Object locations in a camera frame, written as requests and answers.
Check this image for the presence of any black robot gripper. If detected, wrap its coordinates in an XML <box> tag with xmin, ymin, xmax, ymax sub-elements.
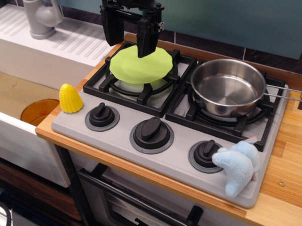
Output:
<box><xmin>100</xmin><ymin>0</ymin><xmax>164</xmax><ymax>58</ymax></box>

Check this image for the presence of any green plastic lid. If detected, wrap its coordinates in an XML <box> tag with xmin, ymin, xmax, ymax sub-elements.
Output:
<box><xmin>109</xmin><ymin>45</ymin><xmax>173</xmax><ymax>84</ymax></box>

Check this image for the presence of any left black burner grate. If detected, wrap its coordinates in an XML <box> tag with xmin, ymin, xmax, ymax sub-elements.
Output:
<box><xmin>83</xmin><ymin>49</ymin><xmax>197</xmax><ymax>117</ymax></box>

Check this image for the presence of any black burner grate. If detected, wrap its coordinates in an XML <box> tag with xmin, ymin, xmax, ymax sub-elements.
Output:
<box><xmin>83</xmin><ymin>49</ymin><xmax>197</xmax><ymax>117</ymax></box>
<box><xmin>166</xmin><ymin>69</ymin><xmax>287</xmax><ymax>151</ymax></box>

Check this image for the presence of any grey toy faucet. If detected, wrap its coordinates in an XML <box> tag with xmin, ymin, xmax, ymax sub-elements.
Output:
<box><xmin>23</xmin><ymin>0</ymin><xmax>63</xmax><ymax>40</ymax></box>

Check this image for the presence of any left black stove knob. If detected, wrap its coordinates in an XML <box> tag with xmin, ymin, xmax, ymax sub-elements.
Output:
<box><xmin>85</xmin><ymin>102</ymin><xmax>120</xmax><ymax>132</ymax></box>

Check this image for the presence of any black stove knob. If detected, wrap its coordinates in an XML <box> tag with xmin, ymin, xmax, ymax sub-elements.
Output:
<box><xmin>188</xmin><ymin>140</ymin><xmax>223</xmax><ymax>174</ymax></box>
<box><xmin>129</xmin><ymin>117</ymin><xmax>174</xmax><ymax>155</ymax></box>
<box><xmin>85</xmin><ymin>102</ymin><xmax>120</xmax><ymax>132</ymax></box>

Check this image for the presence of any yellow plastic toy corn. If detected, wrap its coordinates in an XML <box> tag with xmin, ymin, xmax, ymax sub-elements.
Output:
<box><xmin>59</xmin><ymin>83</ymin><xmax>84</xmax><ymax>114</ymax></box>

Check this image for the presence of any right black burner grate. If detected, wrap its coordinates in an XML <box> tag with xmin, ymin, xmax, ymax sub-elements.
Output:
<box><xmin>166</xmin><ymin>69</ymin><xmax>287</xmax><ymax>151</ymax></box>

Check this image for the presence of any stainless steel pan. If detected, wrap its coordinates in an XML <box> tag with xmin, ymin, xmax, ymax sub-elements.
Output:
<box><xmin>190</xmin><ymin>59</ymin><xmax>302</xmax><ymax>118</ymax></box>

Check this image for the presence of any middle black stove knob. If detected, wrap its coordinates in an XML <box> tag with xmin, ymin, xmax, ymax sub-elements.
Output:
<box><xmin>129</xmin><ymin>117</ymin><xmax>174</xmax><ymax>155</ymax></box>

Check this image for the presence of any white toy sink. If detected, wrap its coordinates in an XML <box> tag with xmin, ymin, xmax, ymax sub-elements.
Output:
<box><xmin>0</xmin><ymin>4</ymin><xmax>111</xmax><ymax>188</ymax></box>

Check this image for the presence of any orange plastic bowl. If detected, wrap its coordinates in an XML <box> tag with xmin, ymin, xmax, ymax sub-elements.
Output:
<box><xmin>21</xmin><ymin>98</ymin><xmax>59</xmax><ymax>126</ymax></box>

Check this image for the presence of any grey toy stove top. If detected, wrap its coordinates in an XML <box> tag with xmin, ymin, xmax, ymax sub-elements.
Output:
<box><xmin>47</xmin><ymin>34</ymin><xmax>295</xmax><ymax>218</ymax></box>

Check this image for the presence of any right black stove knob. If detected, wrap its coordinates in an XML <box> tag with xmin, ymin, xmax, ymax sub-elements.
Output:
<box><xmin>188</xmin><ymin>140</ymin><xmax>223</xmax><ymax>174</ymax></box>

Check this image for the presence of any light blue stuffed hippo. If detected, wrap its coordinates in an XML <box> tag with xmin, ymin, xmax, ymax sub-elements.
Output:
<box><xmin>212</xmin><ymin>137</ymin><xmax>260</xmax><ymax>198</ymax></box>

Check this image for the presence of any toy oven door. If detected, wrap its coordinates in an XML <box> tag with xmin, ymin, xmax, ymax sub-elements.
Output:
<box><xmin>76</xmin><ymin>164</ymin><xmax>249</xmax><ymax>226</ymax></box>

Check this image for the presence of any black oven door handle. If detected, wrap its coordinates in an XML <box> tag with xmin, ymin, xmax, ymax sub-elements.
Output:
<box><xmin>79</xmin><ymin>169</ymin><xmax>201</xmax><ymax>226</ymax></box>

